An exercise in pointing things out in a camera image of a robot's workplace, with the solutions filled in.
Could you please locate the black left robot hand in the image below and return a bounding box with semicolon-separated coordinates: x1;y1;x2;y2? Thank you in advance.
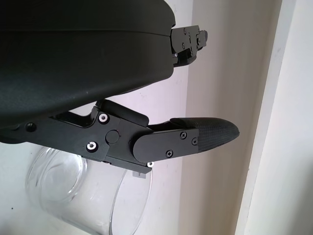
0;0;241;176

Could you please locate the clear glass cup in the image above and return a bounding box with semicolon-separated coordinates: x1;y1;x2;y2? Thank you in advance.
25;146;154;235

